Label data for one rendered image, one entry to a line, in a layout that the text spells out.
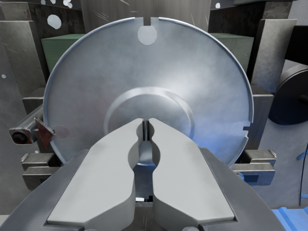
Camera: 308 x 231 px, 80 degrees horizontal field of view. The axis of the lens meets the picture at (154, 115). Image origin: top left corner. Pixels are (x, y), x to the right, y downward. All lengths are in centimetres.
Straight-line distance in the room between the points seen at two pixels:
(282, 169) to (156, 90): 152
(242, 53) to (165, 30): 21
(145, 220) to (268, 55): 37
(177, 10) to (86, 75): 13
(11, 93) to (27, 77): 88
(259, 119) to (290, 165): 131
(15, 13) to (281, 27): 48
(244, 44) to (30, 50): 40
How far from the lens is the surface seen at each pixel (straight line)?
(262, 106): 39
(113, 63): 24
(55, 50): 41
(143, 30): 23
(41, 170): 42
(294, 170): 176
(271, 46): 44
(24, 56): 44
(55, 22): 40
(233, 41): 40
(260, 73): 44
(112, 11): 23
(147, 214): 19
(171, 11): 23
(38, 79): 44
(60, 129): 30
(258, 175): 42
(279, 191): 187
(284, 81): 126
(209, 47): 24
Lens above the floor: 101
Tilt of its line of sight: 63 degrees down
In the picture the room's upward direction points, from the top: 178 degrees clockwise
